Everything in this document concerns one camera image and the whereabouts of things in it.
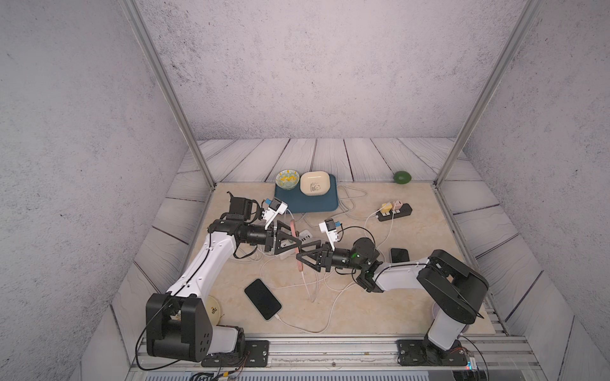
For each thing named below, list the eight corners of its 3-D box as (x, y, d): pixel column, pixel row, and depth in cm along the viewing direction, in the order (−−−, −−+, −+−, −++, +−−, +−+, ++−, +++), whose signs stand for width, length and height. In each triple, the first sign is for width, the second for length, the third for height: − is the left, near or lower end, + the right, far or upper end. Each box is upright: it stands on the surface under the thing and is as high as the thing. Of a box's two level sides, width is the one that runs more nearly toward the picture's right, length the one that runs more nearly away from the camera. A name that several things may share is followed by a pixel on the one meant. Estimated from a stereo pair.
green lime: (394, 184, 123) (396, 178, 119) (392, 176, 127) (394, 170, 123) (409, 184, 123) (412, 178, 119) (406, 176, 127) (409, 170, 123)
